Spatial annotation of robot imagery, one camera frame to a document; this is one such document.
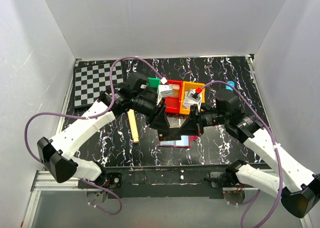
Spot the white card stack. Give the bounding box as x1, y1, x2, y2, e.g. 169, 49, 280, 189
182, 97, 193, 110

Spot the green plastic bin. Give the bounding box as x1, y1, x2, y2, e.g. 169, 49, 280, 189
148, 77, 161, 88

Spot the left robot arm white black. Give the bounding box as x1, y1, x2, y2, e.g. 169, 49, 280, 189
37, 72, 173, 186

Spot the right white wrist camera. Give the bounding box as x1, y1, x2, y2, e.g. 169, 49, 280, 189
186, 87, 203, 112

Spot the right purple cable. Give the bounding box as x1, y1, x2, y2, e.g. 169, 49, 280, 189
196, 80, 284, 228

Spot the red leather card holder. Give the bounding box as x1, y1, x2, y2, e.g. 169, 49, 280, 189
159, 135, 198, 148

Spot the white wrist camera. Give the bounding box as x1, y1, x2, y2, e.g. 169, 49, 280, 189
186, 87, 203, 112
156, 84, 174, 105

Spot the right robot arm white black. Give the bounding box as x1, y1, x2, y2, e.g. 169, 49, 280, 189
177, 88, 320, 218

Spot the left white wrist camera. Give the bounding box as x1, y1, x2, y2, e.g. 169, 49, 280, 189
156, 84, 174, 105

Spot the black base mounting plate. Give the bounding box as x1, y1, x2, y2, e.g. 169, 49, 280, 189
77, 164, 257, 200

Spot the orange plastic bin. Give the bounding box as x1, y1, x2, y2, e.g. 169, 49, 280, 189
179, 81, 205, 115

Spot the red plastic bin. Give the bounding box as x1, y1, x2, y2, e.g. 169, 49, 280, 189
165, 79, 183, 114

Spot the black and grey chessboard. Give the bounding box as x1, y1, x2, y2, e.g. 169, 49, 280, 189
73, 60, 124, 109

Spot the wooden rolling pin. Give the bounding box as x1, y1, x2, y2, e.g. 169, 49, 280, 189
127, 109, 139, 144

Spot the blue toy microphone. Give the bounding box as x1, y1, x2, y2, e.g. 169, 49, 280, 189
225, 81, 236, 91

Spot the brown card stack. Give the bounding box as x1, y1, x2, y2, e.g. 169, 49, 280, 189
171, 84, 180, 98

